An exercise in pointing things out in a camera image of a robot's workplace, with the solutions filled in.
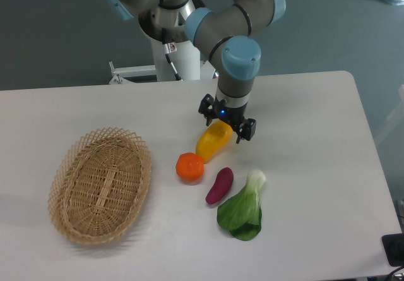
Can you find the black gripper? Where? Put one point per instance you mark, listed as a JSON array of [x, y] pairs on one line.
[[212, 109]]

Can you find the yellow mango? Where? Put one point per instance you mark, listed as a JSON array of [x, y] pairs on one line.
[[216, 136]]

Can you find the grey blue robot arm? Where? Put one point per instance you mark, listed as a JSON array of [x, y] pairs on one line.
[[223, 39]]

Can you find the purple sweet potato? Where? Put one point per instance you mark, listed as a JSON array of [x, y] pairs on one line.
[[221, 186]]

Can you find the orange tangerine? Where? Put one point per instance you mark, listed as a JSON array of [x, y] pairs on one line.
[[190, 167]]

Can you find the green bok choy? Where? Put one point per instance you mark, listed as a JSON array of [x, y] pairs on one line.
[[241, 214]]

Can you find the woven wicker basket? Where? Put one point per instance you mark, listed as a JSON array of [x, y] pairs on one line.
[[100, 186]]

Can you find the black device at edge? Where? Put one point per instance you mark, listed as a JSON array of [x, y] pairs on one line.
[[393, 248]]

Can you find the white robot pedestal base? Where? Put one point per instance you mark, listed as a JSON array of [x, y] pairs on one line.
[[175, 57]]

